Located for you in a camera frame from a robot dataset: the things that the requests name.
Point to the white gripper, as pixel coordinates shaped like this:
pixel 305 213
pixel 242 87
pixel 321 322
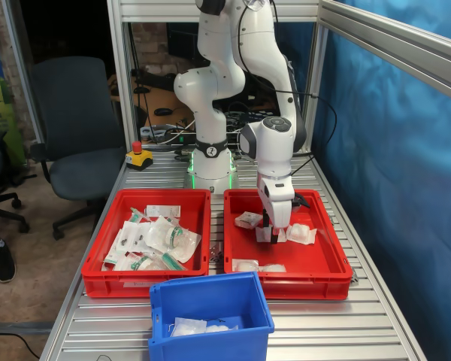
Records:
pixel 280 203

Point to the clear white bandage roll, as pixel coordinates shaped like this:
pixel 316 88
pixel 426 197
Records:
pixel 259 236
pixel 244 266
pixel 188 327
pixel 272 268
pixel 220 328
pixel 302 233

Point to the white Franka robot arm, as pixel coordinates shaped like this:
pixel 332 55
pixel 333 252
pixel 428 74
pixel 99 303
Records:
pixel 274 150

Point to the red crate with bandages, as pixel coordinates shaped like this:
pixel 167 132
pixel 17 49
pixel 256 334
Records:
pixel 308 259

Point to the yellow emergency stop button box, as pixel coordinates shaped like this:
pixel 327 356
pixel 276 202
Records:
pixel 139 159

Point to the printed bandage packet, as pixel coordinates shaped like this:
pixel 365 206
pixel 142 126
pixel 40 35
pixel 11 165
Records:
pixel 248 220

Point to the blue storage bin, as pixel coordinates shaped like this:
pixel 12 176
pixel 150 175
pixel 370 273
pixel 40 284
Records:
pixel 210 297

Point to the large domed blister pack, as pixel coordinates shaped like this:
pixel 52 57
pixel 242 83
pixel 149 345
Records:
pixel 176 237

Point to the packed green syringe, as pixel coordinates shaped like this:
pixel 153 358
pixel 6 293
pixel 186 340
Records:
pixel 173 261

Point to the white printed flat packet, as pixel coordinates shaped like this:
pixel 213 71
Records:
pixel 163 210

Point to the small green syringe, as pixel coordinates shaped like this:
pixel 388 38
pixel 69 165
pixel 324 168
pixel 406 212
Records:
pixel 137 216

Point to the blue fabric backdrop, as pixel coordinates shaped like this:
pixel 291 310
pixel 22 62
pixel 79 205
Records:
pixel 398 188

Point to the white flat needle blister pack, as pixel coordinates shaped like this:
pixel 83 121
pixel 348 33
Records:
pixel 129 235

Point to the black computer mouse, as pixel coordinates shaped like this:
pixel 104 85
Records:
pixel 162 111

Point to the white tape roll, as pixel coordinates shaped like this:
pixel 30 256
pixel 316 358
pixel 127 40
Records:
pixel 143 129

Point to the small packet green label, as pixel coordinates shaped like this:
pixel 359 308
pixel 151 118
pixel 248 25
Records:
pixel 112 258

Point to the wooden desk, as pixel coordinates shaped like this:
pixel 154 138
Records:
pixel 165 98

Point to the red crate with syringe packs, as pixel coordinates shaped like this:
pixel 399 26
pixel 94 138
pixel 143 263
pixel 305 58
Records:
pixel 97 286

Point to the dark blue office chair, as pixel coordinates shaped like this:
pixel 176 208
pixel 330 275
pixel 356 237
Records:
pixel 71 113

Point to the person in white t-shirt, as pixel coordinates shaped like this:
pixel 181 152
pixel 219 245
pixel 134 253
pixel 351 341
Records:
pixel 3 267

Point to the green printed banner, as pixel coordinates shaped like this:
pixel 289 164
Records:
pixel 0 109

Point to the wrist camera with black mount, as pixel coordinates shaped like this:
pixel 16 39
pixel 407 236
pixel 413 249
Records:
pixel 299 200

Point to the perforated metal bracket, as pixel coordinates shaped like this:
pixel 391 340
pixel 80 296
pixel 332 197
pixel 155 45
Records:
pixel 216 255

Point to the aluminium cell frame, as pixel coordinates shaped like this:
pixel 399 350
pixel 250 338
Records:
pixel 154 9

